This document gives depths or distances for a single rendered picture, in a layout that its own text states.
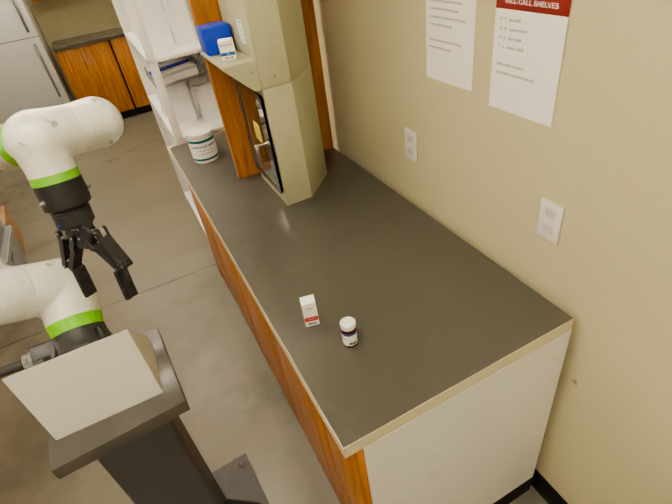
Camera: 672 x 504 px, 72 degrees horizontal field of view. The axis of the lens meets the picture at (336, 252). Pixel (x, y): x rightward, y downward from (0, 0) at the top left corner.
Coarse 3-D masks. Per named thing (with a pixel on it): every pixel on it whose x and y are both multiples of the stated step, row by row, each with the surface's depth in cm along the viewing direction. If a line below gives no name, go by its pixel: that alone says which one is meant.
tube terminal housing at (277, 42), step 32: (224, 0) 159; (256, 0) 144; (288, 0) 154; (256, 32) 148; (288, 32) 156; (256, 64) 154; (288, 64) 158; (288, 96) 164; (288, 128) 170; (288, 160) 176; (320, 160) 195; (288, 192) 184
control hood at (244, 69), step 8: (208, 56) 165; (216, 56) 164; (240, 56) 159; (216, 64) 156; (224, 64) 153; (232, 64) 152; (240, 64) 151; (248, 64) 152; (232, 72) 151; (240, 72) 152; (248, 72) 153; (256, 72) 155; (240, 80) 153; (248, 80) 155; (256, 80) 156; (256, 88) 157
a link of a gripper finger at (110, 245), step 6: (96, 234) 93; (108, 234) 95; (102, 240) 94; (108, 240) 95; (114, 240) 96; (108, 246) 94; (114, 246) 95; (108, 252) 95; (114, 252) 95; (120, 252) 96; (114, 258) 95; (120, 258) 95; (126, 258) 96; (120, 264) 95
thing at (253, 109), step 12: (240, 84) 178; (240, 96) 185; (252, 96) 168; (252, 108) 175; (252, 120) 182; (264, 120) 166; (252, 132) 189; (264, 132) 172; (252, 144) 198; (264, 156) 186; (264, 168) 194; (276, 168) 177; (276, 180) 183
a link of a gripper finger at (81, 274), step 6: (78, 270) 103; (84, 270) 105; (78, 276) 103; (84, 276) 105; (78, 282) 104; (84, 282) 105; (90, 282) 106; (84, 288) 105; (90, 288) 106; (84, 294) 105; (90, 294) 106
